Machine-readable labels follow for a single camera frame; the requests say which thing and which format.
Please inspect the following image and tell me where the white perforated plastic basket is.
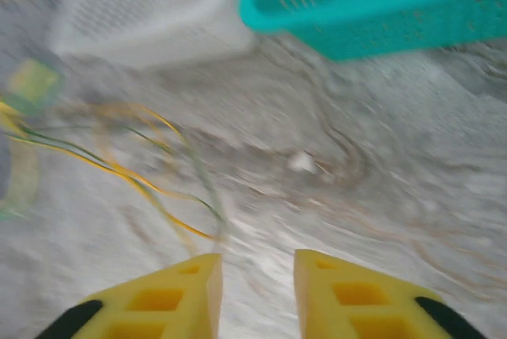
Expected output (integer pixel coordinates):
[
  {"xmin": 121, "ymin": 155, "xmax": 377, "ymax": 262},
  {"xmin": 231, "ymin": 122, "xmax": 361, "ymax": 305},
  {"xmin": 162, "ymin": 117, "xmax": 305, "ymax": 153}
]
[{"xmin": 50, "ymin": 0, "xmax": 255, "ymax": 67}]

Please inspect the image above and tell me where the teal perforated plastic basket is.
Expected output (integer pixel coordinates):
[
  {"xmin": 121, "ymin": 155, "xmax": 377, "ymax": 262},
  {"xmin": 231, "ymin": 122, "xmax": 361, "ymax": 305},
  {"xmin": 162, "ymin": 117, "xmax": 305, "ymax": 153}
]
[{"xmin": 239, "ymin": 0, "xmax": 507, "ymax": 62}]

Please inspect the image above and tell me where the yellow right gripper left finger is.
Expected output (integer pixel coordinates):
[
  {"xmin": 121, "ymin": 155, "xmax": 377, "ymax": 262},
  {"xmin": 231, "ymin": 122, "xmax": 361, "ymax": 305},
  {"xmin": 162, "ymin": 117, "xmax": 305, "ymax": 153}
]
[{"xmin": 35, "ymin": 253, "xmax": 223, "ymax": 339}]

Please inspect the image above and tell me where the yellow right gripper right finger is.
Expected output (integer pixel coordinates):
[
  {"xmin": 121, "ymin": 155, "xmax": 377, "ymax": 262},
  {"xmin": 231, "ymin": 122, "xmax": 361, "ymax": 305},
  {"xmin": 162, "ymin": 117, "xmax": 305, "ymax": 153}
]
[{"xmin": 295, "ymin": 249, "xmax": 488, "ymax": 339}]

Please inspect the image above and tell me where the thin yellow-green cable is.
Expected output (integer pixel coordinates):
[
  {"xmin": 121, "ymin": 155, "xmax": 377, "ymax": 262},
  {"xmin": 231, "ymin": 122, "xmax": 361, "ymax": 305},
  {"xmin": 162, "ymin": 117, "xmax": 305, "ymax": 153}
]
[
  {"xmin": 90, "ymin": 101, "xmax": 231, "ymax": 245},
  {"xmin": 0, "ymin": 101, "xmax": 223, "ymax": 241}
]

